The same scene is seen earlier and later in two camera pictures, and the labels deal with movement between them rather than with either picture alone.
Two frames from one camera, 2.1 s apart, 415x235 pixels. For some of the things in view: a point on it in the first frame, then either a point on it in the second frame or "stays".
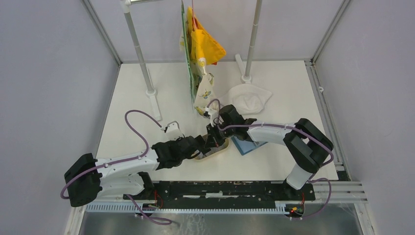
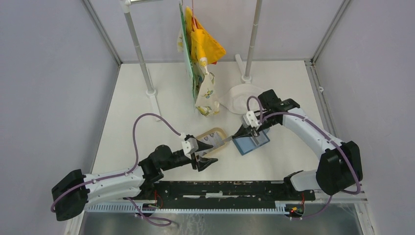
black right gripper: [213, 139] to [243, 131]
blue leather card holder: [244, 147] stays
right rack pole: [246, 72] stays
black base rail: [224, 193] stays
